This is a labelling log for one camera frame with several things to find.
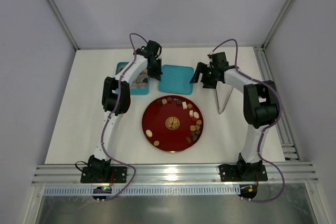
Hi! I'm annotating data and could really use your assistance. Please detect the white slotted cable duct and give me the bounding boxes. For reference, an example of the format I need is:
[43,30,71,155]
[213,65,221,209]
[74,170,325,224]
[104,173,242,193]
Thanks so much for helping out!
[44,184,240,197]

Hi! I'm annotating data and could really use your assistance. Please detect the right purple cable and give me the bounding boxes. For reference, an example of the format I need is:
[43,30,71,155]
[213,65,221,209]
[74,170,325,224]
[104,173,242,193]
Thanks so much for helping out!
[212,39,286,203]

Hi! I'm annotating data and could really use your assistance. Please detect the cream rectangular chocolate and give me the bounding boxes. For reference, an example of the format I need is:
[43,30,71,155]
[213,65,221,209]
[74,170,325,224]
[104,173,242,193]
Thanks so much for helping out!
[182,102,188,109]

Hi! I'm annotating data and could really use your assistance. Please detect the teal box lid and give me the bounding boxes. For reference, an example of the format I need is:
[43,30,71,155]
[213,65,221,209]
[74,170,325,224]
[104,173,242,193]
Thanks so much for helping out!
[158,65,194,95]

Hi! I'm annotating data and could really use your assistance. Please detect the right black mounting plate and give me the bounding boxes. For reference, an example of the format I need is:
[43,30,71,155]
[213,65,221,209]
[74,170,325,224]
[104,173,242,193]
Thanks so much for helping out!
[218,164,268,182]

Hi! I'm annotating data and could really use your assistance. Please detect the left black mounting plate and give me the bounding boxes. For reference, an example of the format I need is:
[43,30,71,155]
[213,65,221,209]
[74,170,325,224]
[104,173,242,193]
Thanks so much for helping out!
[80,166,127,184]

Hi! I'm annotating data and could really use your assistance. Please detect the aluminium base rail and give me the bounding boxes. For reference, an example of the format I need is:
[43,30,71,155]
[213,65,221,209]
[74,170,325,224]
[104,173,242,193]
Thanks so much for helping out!
[32,162,318,185]

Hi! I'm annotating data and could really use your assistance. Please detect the white oval chocolate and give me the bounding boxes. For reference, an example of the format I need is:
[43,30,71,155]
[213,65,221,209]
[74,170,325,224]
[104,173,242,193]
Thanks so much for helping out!
[193,111,200,119]
[145,130,153,137]

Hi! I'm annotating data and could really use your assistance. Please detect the teal chocolate box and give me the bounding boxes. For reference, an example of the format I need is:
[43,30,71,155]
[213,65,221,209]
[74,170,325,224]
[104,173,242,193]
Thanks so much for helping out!
[130,69,150,95]

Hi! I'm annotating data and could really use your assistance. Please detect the metal tongs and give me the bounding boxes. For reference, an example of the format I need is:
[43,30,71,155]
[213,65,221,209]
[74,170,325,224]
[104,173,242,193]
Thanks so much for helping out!
[215,83,234,115]

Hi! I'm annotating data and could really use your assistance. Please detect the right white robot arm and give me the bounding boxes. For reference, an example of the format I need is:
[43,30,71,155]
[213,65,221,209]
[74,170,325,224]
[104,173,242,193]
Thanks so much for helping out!
[190,52,281,182]

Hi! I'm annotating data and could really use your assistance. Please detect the round red lacquer tray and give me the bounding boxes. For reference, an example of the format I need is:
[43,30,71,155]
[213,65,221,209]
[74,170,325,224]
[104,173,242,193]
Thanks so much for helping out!
[141,95,204,153]

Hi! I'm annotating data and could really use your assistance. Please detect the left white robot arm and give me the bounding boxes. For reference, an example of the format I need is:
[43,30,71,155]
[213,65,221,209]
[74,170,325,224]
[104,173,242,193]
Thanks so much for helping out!
[80,40,162,184]

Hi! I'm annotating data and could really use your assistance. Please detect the white oval chocolate right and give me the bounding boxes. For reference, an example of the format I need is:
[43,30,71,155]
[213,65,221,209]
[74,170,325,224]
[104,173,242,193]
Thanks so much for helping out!
[193,111,200,119]

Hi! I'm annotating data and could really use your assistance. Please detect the black mounting plate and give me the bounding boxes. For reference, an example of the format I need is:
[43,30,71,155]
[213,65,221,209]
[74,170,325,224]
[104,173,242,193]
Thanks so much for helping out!
[80,166,127,184]
[218,164,268,182]

